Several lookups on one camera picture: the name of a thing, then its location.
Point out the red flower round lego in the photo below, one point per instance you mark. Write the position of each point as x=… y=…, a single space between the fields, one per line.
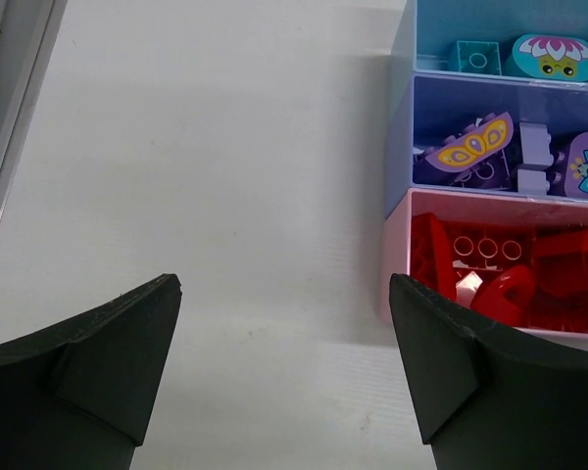
x=560 y=263

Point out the red slope lego brick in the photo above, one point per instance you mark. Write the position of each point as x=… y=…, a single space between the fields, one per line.
x=482 y=246

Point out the purple container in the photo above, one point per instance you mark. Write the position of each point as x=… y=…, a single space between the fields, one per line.
x=434 y=106

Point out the blue container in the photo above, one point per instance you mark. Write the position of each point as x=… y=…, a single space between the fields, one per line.
x=428 y=30

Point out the teal square lego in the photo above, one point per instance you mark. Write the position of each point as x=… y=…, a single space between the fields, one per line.
x=477 y=57

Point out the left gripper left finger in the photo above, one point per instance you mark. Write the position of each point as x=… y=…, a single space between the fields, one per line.
x=79 y=394

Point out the purple butterfly lego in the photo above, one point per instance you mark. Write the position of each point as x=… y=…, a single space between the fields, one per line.
x=472 y=146

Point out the purple lego brick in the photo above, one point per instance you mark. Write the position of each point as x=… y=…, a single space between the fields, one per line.
x=492 y=173

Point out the small lavender lego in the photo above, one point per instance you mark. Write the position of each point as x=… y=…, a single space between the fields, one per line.
x=535 y=141

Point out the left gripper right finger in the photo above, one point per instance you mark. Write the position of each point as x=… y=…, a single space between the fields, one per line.
x=486 y=395

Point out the teal flower face lego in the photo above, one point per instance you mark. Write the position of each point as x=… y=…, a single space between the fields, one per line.
x=543 y=56

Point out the large red lego piece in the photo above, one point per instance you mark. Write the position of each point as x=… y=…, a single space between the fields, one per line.
x=431 y=261

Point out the red half round lego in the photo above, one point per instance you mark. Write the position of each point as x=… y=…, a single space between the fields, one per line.
x=507 y=297

